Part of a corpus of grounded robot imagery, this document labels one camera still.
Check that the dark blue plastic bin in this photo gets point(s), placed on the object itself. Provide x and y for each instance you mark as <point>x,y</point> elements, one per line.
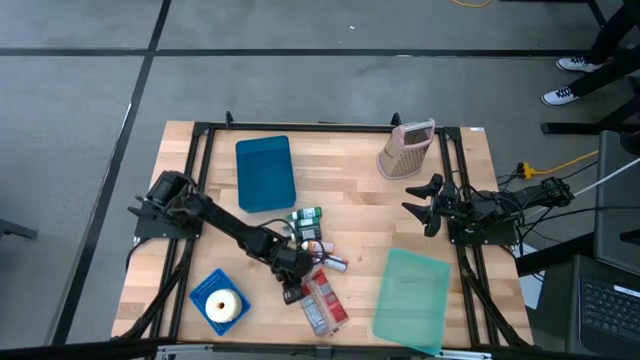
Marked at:
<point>265,172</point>

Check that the black floor stand foot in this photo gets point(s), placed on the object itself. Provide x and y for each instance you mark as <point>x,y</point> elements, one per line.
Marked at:
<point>15,230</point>

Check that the person's white shoe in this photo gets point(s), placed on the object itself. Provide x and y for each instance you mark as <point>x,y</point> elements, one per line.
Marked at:
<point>577,63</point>
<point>560,95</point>

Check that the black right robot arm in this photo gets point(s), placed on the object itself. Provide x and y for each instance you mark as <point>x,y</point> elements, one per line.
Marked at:
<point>500,205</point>

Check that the green marker white label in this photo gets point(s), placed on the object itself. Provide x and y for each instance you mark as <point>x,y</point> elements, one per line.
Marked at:
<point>307,213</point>

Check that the black stand base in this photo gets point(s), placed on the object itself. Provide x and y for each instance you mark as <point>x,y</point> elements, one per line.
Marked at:
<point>575,128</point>

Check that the grey equipment case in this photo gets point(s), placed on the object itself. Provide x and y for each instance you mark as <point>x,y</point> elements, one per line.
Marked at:
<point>620,200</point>

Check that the cream tape roll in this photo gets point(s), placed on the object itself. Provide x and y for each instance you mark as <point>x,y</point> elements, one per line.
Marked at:
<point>223,305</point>

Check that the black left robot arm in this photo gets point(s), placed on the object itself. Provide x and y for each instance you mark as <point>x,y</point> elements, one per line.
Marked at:
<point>225,222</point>

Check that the grey laptop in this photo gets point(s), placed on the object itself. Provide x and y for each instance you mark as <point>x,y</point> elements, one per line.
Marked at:
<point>610,310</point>

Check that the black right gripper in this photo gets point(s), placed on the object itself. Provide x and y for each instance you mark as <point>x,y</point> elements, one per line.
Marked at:
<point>447,202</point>

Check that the orange and white marker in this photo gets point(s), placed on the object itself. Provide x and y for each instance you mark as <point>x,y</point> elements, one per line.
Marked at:
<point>317,246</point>

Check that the red plastic-wrapped pack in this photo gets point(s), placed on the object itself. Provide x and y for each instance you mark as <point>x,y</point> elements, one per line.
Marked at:
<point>325,300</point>

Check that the small blue perforated basket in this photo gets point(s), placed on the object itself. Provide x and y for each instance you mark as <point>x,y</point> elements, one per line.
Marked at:
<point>205,295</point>

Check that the person's leg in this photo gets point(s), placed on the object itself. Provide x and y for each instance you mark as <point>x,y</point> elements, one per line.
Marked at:
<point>612,30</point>
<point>605,75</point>

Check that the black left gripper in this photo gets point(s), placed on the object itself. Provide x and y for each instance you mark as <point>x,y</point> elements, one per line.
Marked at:
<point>292,262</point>

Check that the teal translucent plastic bin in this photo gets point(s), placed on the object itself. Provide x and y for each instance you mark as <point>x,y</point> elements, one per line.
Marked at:
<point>412,300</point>

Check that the dark green labelled pack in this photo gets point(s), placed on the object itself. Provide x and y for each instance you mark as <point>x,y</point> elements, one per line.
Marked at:
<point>309,231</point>

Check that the black metal table frame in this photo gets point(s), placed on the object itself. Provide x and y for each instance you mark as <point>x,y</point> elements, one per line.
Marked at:
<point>325,127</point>

